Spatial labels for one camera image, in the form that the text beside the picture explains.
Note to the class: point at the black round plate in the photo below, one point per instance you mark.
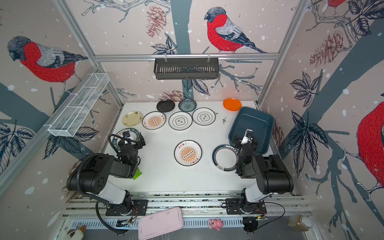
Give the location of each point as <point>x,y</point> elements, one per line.
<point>165,106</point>

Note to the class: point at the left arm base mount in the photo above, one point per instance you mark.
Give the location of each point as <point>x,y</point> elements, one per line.
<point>129,208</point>

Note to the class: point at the pink pig toy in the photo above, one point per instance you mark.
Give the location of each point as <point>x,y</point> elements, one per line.
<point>216,224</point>

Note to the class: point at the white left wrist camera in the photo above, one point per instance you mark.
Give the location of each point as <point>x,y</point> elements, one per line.
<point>126,135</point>

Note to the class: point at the aluminium frame crossbar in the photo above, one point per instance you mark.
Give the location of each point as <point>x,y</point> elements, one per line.
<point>149,58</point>

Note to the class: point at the white wire mesh shelf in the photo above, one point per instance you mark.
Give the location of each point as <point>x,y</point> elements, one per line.
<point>71,118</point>

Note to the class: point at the teal plastic bin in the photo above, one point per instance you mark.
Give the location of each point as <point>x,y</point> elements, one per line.
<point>259,122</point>

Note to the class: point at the cream yellow plate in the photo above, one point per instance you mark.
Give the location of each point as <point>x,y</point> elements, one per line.
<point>132,118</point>

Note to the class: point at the pink rectangular tray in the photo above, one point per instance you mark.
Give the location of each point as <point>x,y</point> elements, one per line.
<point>160,223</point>

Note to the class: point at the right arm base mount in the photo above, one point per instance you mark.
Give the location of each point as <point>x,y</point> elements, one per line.
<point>237,206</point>

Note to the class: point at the orange plastic plate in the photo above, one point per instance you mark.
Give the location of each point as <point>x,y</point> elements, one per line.
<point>232,104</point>

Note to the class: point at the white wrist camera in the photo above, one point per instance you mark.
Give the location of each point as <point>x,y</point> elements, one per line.
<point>126,135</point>
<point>248,137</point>

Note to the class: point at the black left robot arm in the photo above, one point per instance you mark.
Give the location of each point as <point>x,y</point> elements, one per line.
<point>91,177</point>

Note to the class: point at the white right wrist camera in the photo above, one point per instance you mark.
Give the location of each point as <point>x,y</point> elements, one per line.
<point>248,137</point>

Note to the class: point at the white plate orange sunburst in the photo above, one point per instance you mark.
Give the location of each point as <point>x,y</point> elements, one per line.
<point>188,153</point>

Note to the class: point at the black hanging wire basket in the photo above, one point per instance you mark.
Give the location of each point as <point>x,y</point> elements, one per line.
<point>186,69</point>

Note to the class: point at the white orange plush toy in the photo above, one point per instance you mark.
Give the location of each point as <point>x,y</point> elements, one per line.
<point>77,234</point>

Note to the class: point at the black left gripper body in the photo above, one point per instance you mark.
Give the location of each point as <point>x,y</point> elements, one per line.
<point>127,142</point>

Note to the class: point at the amber jar with lid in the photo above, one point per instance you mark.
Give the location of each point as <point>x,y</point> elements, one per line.
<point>300,223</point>

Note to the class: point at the green snack packet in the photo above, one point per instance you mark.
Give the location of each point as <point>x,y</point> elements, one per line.
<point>137,174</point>

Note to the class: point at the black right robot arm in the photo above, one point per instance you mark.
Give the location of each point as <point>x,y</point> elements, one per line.
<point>270,173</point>

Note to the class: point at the small green patterned plate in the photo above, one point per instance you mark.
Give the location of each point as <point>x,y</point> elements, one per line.
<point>187,105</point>

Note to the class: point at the white plate cloud emblem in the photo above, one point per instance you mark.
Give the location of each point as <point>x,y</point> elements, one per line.
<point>204,116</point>
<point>180,121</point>

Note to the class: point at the teal rim plate left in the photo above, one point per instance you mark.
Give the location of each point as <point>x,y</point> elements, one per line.
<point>134,135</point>

